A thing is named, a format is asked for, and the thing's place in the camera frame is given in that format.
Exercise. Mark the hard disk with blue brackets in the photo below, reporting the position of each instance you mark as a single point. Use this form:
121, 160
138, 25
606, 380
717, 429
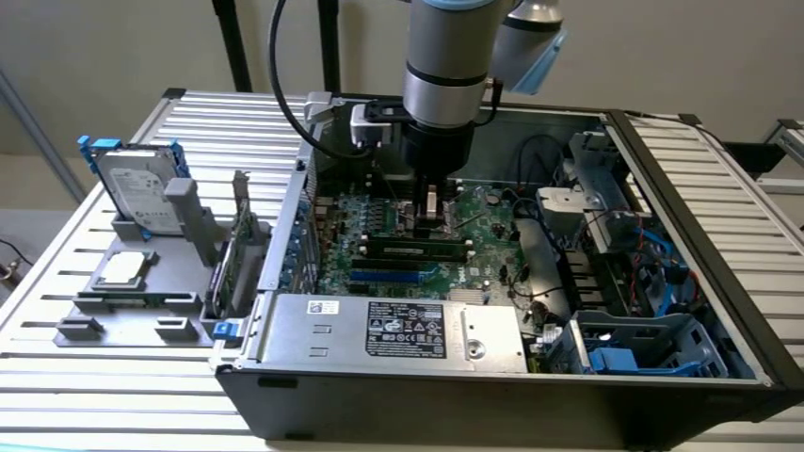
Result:
134, 188

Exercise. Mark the silver metal disk bay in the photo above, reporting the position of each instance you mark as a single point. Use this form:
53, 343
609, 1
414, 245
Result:
596, 188

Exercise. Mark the green graphics card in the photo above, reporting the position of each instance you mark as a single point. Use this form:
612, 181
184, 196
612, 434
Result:
233, 263

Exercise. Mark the RAM stick with white label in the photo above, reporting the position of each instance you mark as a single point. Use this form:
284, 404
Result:
414, 247

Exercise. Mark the open black PC case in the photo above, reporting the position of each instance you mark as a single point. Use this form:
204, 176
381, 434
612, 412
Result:
440, 405

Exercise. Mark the CPU socket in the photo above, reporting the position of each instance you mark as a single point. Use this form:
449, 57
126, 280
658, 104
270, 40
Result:
458, 216

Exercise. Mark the silver CPU chip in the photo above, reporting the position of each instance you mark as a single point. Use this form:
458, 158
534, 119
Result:
124, 269

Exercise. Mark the silver power supply unit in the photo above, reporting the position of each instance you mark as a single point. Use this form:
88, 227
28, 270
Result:
332, 339

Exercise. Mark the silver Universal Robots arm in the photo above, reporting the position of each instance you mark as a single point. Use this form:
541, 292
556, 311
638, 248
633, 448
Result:
440, 56

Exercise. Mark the black expansion slot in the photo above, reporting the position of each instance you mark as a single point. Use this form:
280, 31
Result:
401, 263

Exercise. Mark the grey metal frame post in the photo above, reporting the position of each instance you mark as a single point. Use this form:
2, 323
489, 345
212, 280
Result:
37, 136

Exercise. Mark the grey parts rack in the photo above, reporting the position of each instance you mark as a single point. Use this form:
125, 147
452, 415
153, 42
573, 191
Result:
137, 325

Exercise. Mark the silver chipset heat sink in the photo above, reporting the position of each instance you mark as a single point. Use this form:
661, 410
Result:
468, 296

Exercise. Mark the blue expansion slot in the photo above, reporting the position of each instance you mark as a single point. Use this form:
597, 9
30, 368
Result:
382, 276

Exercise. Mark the blue case latch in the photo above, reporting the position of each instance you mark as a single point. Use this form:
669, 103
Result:
225, 329

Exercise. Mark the black stand pole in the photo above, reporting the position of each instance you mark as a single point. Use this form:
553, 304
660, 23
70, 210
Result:
233, 42
329, 42

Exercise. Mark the blue plastic disk caddy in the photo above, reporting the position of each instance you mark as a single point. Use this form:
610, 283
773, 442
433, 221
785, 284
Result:
646, 329

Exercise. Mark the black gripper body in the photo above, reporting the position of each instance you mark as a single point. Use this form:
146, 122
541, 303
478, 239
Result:
437, 150

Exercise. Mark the green motherboard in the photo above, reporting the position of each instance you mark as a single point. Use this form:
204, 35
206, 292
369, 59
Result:
389, 287

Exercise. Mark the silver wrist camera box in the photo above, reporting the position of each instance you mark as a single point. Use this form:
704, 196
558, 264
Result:
370, 124

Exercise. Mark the aluminium frame side table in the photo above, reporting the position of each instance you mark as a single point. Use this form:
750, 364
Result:
785, 183

